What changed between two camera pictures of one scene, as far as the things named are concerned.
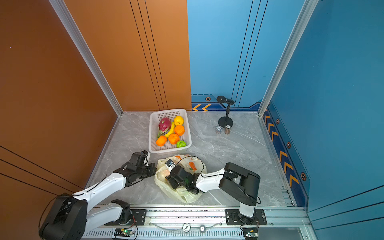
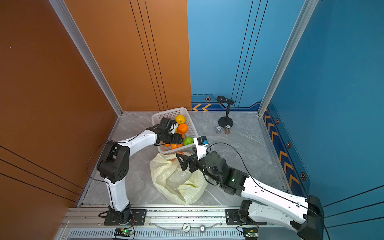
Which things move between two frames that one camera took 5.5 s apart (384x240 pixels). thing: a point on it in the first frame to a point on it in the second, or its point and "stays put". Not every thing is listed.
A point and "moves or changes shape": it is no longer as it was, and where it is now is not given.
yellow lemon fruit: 178,120 stays put
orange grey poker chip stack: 227,129 stays put
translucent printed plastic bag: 188,162 stays put
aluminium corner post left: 87,53 stays put
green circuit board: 121,232 stays put
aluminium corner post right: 308,8 stays put
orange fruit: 179,130 moves or changes shape
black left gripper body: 146,171 to 173,139
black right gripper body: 174,184 to 203,165
